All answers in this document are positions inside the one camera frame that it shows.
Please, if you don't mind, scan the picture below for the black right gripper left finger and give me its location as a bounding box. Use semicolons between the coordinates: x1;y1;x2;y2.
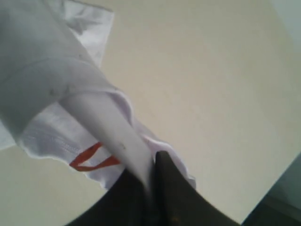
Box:
68;170;153;226

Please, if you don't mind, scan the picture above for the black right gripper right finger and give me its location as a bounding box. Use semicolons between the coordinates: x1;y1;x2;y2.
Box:
155;151;239;226

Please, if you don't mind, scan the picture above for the white t-shirt with red logo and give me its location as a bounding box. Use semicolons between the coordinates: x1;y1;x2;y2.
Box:
0;0;196;189

